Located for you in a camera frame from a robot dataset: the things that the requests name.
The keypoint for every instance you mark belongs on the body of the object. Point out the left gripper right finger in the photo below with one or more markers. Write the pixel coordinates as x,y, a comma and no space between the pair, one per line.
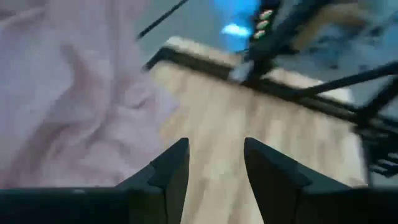
273,186

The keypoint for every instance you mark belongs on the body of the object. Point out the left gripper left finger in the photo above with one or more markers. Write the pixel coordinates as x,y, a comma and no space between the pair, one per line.
168,180

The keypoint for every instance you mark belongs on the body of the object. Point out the pink shirt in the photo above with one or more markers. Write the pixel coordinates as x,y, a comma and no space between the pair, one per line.
71,99

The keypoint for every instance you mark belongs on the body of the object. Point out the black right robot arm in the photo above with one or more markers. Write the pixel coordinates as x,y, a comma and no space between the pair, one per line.
273,40

